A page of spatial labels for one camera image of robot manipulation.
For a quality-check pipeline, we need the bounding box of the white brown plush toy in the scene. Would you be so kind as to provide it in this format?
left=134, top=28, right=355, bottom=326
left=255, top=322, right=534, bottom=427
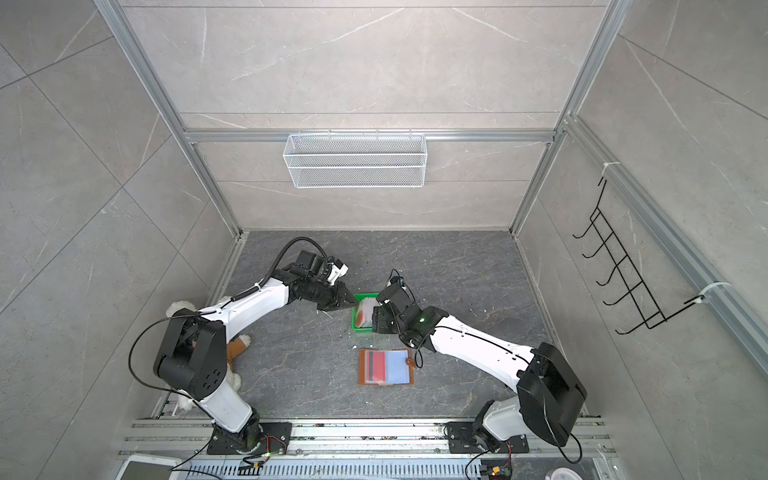
left=153, top=300, right=250, bottom=403

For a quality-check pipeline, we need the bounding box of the stack of credit cards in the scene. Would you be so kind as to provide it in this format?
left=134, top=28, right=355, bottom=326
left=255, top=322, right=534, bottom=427
left=355, top=297, right=378, bottom=328

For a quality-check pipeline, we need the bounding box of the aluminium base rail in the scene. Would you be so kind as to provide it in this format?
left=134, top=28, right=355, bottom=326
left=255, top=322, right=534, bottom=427
left=118, top=417, right=626, bottom=479

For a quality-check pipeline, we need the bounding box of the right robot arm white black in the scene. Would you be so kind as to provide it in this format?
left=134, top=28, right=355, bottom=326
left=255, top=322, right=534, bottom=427
left=373, top=283, right=587, bottom=451

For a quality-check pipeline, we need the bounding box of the white device at bottom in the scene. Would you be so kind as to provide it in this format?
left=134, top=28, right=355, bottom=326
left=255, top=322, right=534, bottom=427
left=115, top=454, right=182, bottom=480

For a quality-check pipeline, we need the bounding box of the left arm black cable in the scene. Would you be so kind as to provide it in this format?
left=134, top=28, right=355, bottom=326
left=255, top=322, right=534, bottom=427
left=230, top=236, right=330, bottom=304

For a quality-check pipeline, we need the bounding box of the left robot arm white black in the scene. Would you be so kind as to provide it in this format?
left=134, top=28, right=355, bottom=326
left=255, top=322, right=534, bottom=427
left=153, top=251, right=358, bottom=434

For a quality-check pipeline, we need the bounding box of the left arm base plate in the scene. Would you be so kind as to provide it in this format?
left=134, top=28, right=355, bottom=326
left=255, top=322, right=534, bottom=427
left=206, top=422, right=293, bottom=456

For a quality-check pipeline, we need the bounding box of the green plastic card tray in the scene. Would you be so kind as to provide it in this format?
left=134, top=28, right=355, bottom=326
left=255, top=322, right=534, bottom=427
left=351, top=293, right=379, bottom=332

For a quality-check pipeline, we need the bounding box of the brown leather card holder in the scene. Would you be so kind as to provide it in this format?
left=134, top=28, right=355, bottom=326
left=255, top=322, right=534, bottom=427
left=358, top=349, right=415, bottom=386

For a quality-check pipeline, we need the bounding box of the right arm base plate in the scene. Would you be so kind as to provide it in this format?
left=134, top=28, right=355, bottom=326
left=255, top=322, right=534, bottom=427
left=444, top=421, right=530, bottom=454

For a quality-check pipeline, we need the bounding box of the black wire hook rack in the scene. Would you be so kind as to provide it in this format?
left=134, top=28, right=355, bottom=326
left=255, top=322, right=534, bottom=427
left=571, top=177, right=705, bottom=336

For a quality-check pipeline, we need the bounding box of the white wire mesh basket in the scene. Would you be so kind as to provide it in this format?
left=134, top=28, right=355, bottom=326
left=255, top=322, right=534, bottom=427
left=283, top=133, right=428, bottom=189

